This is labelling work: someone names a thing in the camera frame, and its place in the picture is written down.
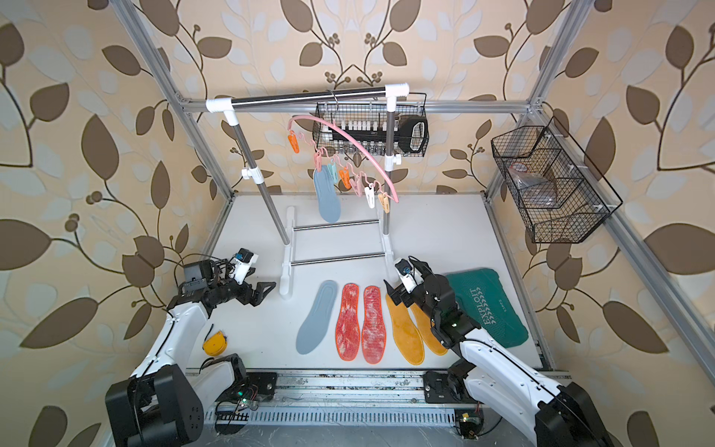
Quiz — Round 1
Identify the yellow fuzzy insole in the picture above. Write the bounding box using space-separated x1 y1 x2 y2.
411 305 448 356
385 294 425 366

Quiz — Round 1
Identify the red patterned insole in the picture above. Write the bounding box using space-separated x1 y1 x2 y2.
335 283 360 361
361 286 387 365

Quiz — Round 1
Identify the grey blue insole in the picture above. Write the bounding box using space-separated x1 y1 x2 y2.
313 167 341 224
295 279 338 355

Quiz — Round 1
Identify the pink clip hanger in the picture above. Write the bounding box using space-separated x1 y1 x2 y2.
287 115 401 215

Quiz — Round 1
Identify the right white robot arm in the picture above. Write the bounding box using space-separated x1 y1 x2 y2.
387 256 613 446

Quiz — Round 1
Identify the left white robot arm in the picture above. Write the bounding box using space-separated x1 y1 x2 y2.
105 249 277 446

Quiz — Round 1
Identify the yellow tape measure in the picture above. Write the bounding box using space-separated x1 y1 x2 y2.
202 331 228 358

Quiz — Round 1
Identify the green plastic tool case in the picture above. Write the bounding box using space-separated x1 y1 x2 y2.
446 268 529 348

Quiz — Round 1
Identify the metal clothes rack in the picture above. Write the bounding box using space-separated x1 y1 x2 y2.
184 84 409 300

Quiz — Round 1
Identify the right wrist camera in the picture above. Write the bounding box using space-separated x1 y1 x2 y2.
395 259 417 294

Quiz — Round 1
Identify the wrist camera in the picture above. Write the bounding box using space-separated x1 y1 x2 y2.
395 259 417 294
229 248 259 285

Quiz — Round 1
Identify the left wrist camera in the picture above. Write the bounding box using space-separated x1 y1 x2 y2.
229 248 259 285

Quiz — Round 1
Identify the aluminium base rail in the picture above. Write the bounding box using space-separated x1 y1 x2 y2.
187 370 482 432

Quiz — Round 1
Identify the side black wire basket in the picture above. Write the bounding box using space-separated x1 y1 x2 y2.
491 117 624 244

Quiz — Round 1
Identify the back black wire basket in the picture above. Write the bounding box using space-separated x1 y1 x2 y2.
314 93 429 156

